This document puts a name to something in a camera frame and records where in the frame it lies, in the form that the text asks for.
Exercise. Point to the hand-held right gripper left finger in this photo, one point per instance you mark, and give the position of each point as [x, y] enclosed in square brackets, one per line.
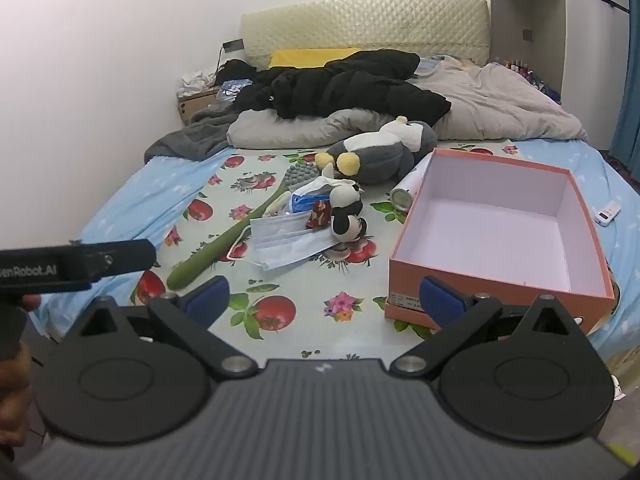
[212, 297]

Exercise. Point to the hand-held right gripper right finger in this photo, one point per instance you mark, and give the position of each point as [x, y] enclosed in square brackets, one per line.
[442, 305]

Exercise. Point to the dark grey blanket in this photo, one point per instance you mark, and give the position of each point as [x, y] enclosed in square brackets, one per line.
[195, 135]

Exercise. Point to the black garment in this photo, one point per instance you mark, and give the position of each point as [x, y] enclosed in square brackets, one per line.
[235, 70]

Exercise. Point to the white spray can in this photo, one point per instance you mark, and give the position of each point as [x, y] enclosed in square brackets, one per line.
[407, 192]

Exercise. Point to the grey duvet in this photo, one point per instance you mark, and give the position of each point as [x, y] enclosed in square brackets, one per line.
[500, 105]

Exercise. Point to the blue face mask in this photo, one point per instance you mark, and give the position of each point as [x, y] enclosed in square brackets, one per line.
[295, 255]
[277, 230]

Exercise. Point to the row of small bottles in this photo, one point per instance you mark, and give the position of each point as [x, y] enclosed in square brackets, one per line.
[516, 67]

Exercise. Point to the black puffer jacket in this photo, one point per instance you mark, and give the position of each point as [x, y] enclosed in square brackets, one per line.
[350, 90]

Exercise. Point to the grey wall switch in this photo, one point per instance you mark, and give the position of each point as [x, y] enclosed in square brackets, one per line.
[527, 35]

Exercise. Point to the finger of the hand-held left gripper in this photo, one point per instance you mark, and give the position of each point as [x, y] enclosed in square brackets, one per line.
[125, 256]

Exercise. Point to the blue printed packet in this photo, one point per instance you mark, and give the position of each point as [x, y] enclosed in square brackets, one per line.
[234, 87]

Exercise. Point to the pink cardboard box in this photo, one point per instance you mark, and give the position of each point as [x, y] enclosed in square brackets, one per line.
[495, 230]

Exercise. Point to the person's left hand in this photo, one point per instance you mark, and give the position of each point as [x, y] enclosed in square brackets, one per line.
[12, 400]

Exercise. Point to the brown cardboard box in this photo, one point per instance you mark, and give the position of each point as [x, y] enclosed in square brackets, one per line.
[192, 107]

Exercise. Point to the black wall socket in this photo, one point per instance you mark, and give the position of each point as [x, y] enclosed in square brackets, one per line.
[232, 46]

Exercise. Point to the green massage hammer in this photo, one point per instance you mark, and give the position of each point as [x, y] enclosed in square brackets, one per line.
[220, 245]

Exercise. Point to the red foil packet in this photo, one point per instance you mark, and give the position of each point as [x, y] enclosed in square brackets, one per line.
[318, 214]

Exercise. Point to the panda plush toy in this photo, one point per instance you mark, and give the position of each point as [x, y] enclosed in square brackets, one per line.
[347, 215]

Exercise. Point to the yellow pillow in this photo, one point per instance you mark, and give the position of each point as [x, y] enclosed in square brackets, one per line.
[310, 56]

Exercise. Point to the cream quilted headboard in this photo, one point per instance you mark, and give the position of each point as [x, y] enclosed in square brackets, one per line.
[365, 25]

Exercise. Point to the white crumpled cloth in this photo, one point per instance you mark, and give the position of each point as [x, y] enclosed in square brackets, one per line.
[197, 82]

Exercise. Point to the blue plastic packet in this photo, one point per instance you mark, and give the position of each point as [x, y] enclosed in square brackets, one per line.
[304, 204]

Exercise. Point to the grey penguin plush toy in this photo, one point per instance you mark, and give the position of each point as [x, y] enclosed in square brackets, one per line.
[380, 157]

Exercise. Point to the blue curtain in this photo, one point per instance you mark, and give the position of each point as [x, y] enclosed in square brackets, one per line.
[629, 85]

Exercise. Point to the white wardrobe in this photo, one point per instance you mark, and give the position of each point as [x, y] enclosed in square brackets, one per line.
[545, 20]

